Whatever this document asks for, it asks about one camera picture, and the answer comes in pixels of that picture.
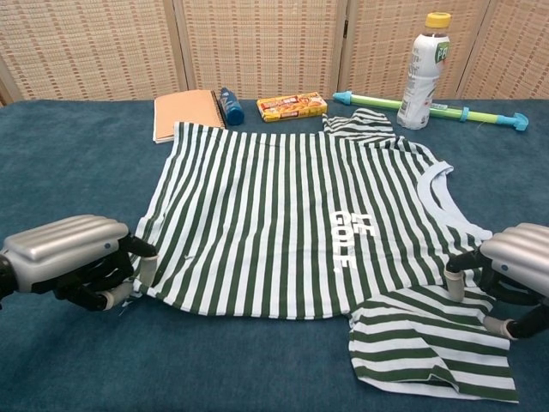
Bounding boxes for yellow curry box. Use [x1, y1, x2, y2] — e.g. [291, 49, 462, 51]
[256, 92, 329, 124]

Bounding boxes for green blue water squirter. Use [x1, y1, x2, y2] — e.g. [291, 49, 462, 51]
[332, 89, 530, 133]

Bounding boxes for bamboo folding screen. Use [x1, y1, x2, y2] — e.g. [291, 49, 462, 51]
[0, 0, 549, 104]

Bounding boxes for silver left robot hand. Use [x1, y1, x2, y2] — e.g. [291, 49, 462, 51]
[0, 214, 160, 312]

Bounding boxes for green white striped T-shirt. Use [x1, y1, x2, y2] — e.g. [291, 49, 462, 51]
[128, 107, 520, 405]

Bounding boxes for small blue bottle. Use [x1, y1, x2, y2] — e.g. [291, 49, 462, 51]
[217, 87, 245, 126]

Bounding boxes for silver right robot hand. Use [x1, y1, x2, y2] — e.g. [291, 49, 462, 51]
[444, 221, 549, 340]

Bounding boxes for blue carpet table cover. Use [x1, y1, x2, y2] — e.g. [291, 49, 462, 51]
[0, 98, 549, 412]

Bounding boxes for white bottle yellow cap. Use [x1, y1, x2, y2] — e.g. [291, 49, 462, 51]
[395, 11, 453, 130]

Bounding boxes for tan spiral notebook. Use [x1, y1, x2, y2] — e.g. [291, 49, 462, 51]
[152, 88, 227, 145]

